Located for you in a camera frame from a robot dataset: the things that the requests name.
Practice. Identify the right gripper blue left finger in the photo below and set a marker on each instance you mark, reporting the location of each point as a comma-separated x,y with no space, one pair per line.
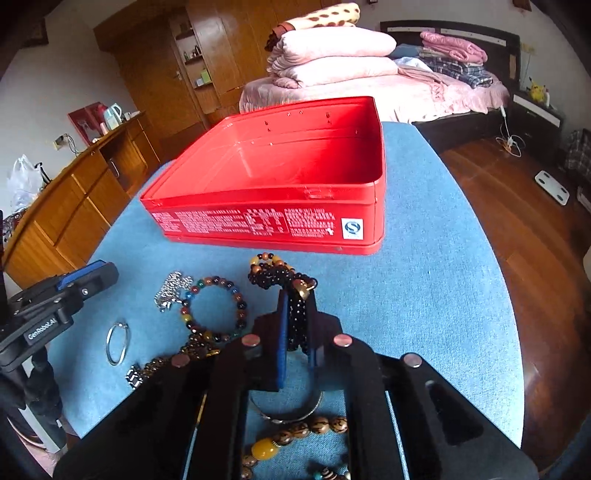
269,369

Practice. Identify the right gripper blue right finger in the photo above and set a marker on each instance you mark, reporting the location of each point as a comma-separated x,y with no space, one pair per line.
321,330

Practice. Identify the wide silver bangle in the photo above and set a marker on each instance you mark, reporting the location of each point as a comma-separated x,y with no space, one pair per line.
295,416

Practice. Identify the thin silver bangle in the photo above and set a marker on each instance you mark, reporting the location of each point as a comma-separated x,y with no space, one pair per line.
123,326

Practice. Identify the wooden sideboard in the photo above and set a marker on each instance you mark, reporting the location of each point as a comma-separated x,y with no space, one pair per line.
62,229

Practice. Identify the blue table cloth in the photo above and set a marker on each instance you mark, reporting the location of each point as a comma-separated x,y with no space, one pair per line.
435,288

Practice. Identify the white plastic bag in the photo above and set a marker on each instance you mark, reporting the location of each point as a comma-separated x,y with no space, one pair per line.
24,182

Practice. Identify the red metal tin box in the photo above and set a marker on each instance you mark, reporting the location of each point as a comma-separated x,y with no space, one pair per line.
308,176

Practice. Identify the red framed picture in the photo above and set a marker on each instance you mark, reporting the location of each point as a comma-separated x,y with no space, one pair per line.
89,122

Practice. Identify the white electric kettle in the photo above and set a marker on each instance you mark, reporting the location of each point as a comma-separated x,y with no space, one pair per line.
113,116

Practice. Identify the bed with pink cover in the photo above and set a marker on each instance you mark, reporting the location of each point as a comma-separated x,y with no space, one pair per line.
447,112

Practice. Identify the lower pink folded quilt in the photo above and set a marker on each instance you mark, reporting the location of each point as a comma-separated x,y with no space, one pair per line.
331,70

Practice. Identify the pink folded quilt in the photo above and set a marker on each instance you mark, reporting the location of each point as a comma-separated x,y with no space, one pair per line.
331,70
302,46

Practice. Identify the white bathroom scale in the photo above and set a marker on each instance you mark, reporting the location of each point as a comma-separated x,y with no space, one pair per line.
552,187

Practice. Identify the upper pink folded quilt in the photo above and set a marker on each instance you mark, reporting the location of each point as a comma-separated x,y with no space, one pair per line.
302,46

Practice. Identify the wooden wardrobe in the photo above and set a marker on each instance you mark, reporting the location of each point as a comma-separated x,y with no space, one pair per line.
185,63

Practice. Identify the plaid folded clothes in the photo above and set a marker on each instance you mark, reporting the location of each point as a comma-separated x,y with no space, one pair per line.
473,74

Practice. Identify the dark nightstand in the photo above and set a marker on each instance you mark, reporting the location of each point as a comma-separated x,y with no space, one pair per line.
539,126

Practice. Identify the plaid bag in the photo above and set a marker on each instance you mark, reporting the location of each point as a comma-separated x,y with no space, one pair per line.
578,154

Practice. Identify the pink folded blanket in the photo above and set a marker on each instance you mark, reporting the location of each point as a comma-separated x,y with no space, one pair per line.
456,48

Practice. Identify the yellow spotted blanket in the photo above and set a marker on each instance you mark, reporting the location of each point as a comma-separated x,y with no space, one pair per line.
338,15

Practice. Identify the yellow pikachu plush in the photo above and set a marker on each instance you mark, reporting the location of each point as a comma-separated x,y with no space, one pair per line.
537,92

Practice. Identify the black bed headboard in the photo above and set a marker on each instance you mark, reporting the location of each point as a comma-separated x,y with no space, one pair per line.
503,48

